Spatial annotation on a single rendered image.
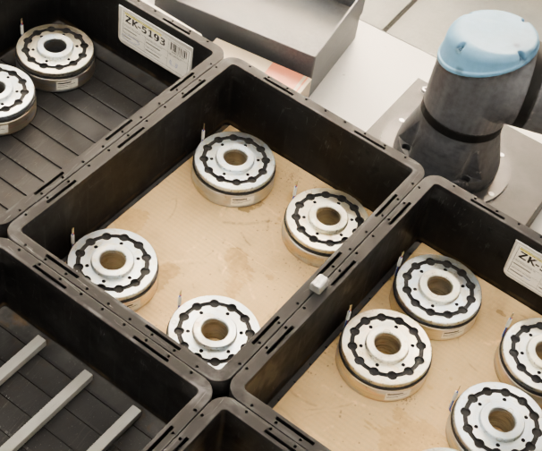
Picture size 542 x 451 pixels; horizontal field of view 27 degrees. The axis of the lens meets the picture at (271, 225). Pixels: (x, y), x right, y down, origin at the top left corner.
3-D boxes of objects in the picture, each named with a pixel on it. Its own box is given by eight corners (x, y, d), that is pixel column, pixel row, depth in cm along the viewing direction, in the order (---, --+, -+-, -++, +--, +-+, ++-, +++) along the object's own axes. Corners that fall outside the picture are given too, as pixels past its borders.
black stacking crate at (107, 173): (223, 122, 150) (230, 57, 142) (408, 235, 141) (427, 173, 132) (8, 299, 128) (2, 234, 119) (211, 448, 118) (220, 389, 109)
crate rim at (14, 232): (229, 66, 143) (231, 52, 142) (426, 183, 134) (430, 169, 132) (0, 245, 120) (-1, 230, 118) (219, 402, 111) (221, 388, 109)
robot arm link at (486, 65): (427, 68, 157) (456, -12, 147) (520, 95, 157) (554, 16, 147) (416, 121, 149) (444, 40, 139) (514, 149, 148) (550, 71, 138)
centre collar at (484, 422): (488, 395, 120) (489, 391, 120) (530, 417, 119) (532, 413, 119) (470, 428, 117) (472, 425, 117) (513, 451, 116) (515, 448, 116)
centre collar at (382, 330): (382, 320, 125) (383, 317, 125) (417, 346, 123) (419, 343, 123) (355, 346, 123) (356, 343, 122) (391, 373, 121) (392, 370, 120)
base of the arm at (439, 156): (420, 107, 167) (439, 55, 159) (512, 155, 163) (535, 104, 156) (374, 161, 157) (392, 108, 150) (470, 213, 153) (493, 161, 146)
